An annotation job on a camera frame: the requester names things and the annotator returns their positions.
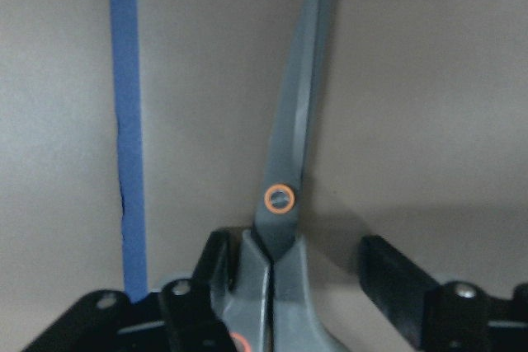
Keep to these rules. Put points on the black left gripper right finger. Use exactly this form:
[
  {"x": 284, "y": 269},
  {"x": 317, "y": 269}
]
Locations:
[{"x": 430, "y": 316}]

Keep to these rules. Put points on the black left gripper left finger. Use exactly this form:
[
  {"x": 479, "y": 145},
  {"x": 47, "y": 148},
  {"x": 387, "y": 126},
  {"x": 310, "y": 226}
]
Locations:
[{"x": 192, "y": 308}]

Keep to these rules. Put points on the grey scissors orange handles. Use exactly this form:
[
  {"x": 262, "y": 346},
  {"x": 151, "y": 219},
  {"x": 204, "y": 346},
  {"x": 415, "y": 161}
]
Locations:
[{"x": 267, "y": 304}]

